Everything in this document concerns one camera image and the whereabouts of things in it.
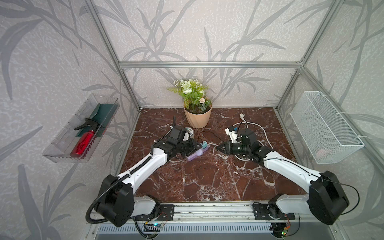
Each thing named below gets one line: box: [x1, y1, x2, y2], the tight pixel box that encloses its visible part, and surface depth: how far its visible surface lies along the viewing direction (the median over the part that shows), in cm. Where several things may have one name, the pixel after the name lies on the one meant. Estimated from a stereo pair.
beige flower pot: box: [183, 101, 213, 129], surface depth 100 cm
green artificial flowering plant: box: [167, 79, 212, 114], surface depth 95 cm
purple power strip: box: [186, 145, 210, 161], surface depth 80 cm
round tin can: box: [183, 127, 194, 142], surface depth 97 cm
